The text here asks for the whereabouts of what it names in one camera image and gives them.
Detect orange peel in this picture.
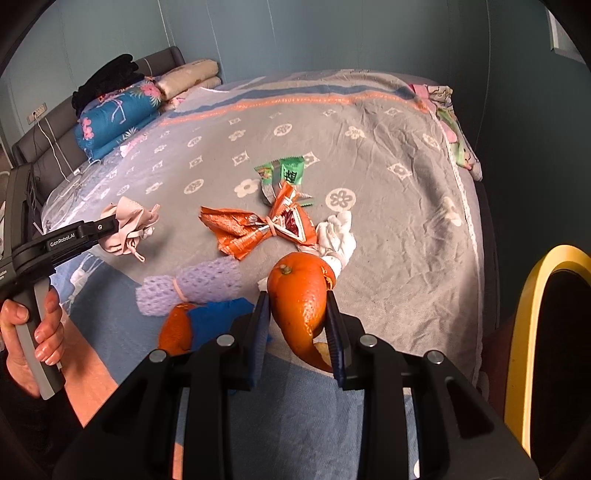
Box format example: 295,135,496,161
266,252,337,373
157,303,196,356

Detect white tissue bundle back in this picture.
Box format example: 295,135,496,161
297,211,356,278

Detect orange snack wrapper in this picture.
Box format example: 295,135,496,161
199,182,317,261

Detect purple foam fruit net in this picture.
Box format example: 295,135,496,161
135,256,242,316

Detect beige paper bundle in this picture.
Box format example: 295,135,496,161
99,196,160,263

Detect green snack wrapper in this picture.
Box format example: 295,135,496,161
254,157,314,207

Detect person's left forearm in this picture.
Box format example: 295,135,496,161
61,313,117,426

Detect yellow rimmed black trash bin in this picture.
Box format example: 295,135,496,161
479,245,590,479

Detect person's left hand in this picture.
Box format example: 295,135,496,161
1,279,64,400

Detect grey padded headboard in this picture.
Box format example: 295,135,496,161
12,46,185,200

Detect grey patterned bed sheet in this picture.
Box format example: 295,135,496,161
41,70,484,479

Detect blue floral folded quilt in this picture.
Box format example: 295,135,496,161
74,80,162,161

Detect black folded blanket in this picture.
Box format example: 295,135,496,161
71,53,144,117

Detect beige upper pillow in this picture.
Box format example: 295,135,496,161
156,59,221,100

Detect beige pillow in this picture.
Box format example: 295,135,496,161
161,75,223,112
156,59,221,100

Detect beige lower pillow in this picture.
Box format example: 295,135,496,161
161,75,223,112

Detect floral cloth at bed edge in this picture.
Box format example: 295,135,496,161
411,84,483,181

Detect white charging cables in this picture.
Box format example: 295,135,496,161
34,115,100,218

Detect wall power socket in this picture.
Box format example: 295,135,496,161
27,102,47,125

